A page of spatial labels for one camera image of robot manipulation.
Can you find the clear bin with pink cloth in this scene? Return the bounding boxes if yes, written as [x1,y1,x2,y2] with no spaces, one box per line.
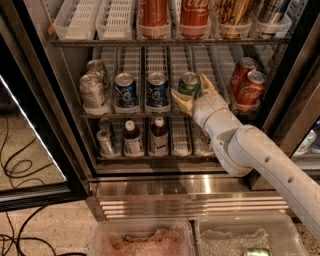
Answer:
[88,218,195,256]

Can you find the open fridge glass door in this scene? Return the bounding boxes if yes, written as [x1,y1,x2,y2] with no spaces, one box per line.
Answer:
[0,31,88,211]

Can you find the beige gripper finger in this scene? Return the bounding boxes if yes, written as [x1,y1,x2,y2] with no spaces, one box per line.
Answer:
[199,73,217,94]
[171,89,194,115]

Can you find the white can rear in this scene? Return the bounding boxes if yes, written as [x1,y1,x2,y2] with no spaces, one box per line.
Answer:
[86,59,108,87]

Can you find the clear bin with bubble wrap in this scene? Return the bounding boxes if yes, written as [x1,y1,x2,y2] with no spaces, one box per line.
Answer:
[195,212,308,256]

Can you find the brown bottle left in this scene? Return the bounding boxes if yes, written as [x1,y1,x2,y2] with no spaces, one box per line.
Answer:
[124,120,144,156]

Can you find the gold patterned can top shelf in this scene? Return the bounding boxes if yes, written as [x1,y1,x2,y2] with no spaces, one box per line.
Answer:
[214,0,252,26]

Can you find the red cola can rear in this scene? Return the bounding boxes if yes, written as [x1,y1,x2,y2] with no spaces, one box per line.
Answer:
[229,57,257,96]

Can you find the slim silver can front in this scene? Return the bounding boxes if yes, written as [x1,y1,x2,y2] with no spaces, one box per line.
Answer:
[96,129,115,155]

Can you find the brown bottle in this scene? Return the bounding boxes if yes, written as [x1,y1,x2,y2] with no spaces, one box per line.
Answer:
[150,117,168,156]
[124,120,144,156]

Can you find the red cola can top shelf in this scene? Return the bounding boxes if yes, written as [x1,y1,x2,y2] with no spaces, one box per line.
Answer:
[180,0,210,28]

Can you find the white can front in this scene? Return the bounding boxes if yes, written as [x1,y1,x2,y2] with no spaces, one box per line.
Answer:
[79,74,107,109]

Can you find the black floor cables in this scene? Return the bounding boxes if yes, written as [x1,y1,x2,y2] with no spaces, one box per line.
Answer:
[0,114,88,256]

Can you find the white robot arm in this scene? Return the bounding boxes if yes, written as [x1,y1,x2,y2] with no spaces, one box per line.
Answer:
[171,74,320,240]

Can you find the slim silver can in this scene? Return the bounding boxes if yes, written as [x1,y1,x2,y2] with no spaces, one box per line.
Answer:
[96,129,115,155]
[97,118,115,137]

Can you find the blue can left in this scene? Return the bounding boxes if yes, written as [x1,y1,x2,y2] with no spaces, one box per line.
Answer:
[114,72,137,108]

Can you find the brown bottle right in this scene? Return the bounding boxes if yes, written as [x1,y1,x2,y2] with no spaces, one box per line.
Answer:
[150,117,168,156]

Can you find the stainless steel fridge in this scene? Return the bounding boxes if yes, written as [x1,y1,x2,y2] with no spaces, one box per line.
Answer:
[0,0,320,223]

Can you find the red cola can front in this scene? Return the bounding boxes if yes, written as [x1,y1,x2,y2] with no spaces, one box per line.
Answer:
[236,70,265,106]

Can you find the slim silver can rear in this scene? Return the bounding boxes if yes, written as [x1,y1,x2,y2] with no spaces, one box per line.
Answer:
[97,118,115,137]

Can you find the green can in bin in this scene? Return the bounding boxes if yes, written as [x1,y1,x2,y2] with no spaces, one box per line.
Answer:
[243,248,271,256]

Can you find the silver striped can top shelf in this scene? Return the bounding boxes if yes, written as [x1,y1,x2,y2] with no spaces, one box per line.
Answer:
[258,0,291,24]

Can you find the green soda can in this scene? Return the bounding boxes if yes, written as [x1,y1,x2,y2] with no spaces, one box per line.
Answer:
[178,71,201,99]

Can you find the white can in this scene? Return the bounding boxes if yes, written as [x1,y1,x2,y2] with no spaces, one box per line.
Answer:
[79,74,107,109]
[86,59,108,87]

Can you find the clear water bottle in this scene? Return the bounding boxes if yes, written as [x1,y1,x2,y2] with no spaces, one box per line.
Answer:
[195,129,214,156]

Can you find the blue can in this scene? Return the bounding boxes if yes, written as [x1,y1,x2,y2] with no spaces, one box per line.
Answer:
[114,72,137,108]
[147,72,168,107]

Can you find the blue can right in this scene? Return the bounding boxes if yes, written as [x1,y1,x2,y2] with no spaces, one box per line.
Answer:
[147,72,168,107]

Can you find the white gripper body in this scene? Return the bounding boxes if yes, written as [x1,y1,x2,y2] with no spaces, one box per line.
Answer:
[192,93,230,130]

